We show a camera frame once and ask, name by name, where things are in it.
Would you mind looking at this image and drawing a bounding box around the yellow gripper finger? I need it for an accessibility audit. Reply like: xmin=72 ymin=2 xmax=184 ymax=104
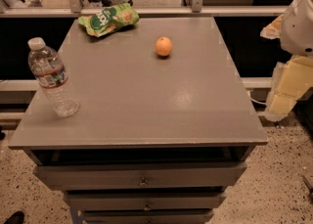
xmin=265 ymin=55 xmax=313 ymax=121
xmin=260 ymin=15 xmax=283 ymax=39

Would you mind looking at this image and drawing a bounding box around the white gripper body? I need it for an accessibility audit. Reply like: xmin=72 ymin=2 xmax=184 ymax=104
xmin=280 ymin=0 xmax=313 ymax=56

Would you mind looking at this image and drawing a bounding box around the green rice chip bag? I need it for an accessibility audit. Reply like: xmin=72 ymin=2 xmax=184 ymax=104
xmin=78 ymin=3 xmax=139 ymax=37

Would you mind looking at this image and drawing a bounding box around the clear plastic water bottle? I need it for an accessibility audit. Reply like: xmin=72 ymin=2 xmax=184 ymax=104
xmin=27 ymin=37 xmax=79 ymax=117

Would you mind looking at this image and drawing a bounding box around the orange fruit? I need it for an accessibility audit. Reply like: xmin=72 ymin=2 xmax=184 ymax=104
xmin=156 ymin=37 xmax=172 ymax=57

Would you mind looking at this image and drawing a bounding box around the grey drawer cabinet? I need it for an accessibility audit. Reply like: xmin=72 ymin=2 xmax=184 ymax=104
xmin=8 ymin=17 xmax=269 ymax=224

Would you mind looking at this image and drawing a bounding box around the top grey drawer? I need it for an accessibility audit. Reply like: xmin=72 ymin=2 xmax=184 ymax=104
xmin=33 ymin=162 xmax=246 ymax=191

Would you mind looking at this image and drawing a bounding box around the grey drawer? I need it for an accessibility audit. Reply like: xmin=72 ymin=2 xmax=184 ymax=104
xmin=64 ymin=193 xmax=226 ymax=211
xmin=83 ymin=210 xmax=213 ymax=224
xmin=33 ymin=162 xmax=246 ymax=191

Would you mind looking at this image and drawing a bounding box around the bottom grey drawer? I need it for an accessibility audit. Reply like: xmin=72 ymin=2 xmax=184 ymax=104
xmin=83 ymin=210 xmax=213 ymax=224

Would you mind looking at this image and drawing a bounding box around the middle grey drawer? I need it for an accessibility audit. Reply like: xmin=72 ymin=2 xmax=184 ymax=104
xmin=64 ymin=193 xmax=226 ymax=211

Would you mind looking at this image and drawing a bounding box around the black shoe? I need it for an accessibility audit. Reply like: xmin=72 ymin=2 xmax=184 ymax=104
xmin=4 ymin=211 xmax=24 ymax=224

